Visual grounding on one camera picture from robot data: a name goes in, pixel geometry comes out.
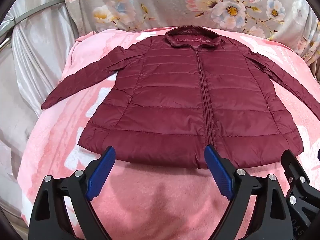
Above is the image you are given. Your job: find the maroon puffer jacket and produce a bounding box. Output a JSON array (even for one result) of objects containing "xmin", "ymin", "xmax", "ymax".
[{"xmin": 41, "ymin": 26, "xmax": 320, "ymax": 169}]

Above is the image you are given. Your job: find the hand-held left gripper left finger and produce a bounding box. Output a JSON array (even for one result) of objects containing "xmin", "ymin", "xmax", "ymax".
[{"xmin": 28, "ymin": 145, "xmax": 117, "ymax": 240}]

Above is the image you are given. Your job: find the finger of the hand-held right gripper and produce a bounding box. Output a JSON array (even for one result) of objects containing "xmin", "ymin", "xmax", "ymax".
[{"xmin": 280, "ymin": 149, "xmax": 320, "ymax": 209}]

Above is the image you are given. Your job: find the white satin cloth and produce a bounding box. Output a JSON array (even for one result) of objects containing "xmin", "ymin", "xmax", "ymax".
[{"xmin": 0, "ymin": 0, "xmax": 80, "ymax": 205}]

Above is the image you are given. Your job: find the curved metal rail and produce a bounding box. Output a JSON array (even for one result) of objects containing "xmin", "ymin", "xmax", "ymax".
[{"xmin": 0, "ymin": 0, "xmax": 66, "ymax": 33}]

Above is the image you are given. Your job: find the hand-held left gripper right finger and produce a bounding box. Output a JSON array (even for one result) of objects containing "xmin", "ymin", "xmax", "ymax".
[{"xmin": 204, "ymin": 144, "xmax": 293, "ymax": 240}]

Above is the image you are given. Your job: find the beige striped curtain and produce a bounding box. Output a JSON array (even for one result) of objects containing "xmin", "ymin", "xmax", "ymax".
[{"xmin": 299, "ymin": 4, "xmax": 320, "ymax": 83}]

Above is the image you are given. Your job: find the pink printed blanket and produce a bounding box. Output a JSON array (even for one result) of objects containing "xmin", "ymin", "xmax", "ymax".
[{"xmin": 17, "ymin": 26, "xmax": 320, "ymax": 240}]

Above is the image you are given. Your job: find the grey floral quilt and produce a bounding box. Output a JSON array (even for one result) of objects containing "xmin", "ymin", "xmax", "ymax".
[{"xmin": 62, "ymin": 0, "xmax": 320, "ymax": 67}]

